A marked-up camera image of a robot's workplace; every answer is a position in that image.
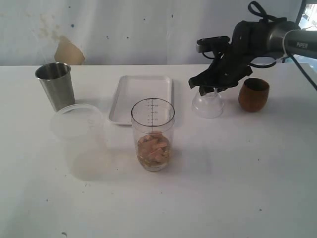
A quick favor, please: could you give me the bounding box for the white rectangular tray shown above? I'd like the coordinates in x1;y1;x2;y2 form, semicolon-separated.
108;75;174;125

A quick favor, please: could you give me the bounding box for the clear plastic shaker body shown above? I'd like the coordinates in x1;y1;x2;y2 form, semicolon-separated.
131;98;175;172

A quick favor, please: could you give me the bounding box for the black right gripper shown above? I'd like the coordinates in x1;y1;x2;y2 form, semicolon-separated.
188;42;253;96

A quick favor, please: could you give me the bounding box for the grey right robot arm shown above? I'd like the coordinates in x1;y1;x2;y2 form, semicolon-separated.
189;20;317;96

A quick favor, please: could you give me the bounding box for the stainless steel cup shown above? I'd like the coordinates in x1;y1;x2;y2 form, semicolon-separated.
35;62;75;112

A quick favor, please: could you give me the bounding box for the clear plastic shaker lid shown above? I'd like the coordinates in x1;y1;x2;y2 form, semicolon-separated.
192;88;224;119

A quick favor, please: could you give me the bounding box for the translucent plastic deli container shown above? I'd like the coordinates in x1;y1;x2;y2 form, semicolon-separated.
50;104;116;181

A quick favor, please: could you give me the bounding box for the brown wooden cup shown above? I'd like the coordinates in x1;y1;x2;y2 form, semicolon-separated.
238;78;270;113

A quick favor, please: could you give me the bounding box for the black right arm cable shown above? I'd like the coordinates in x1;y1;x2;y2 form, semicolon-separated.
200;1;317;92

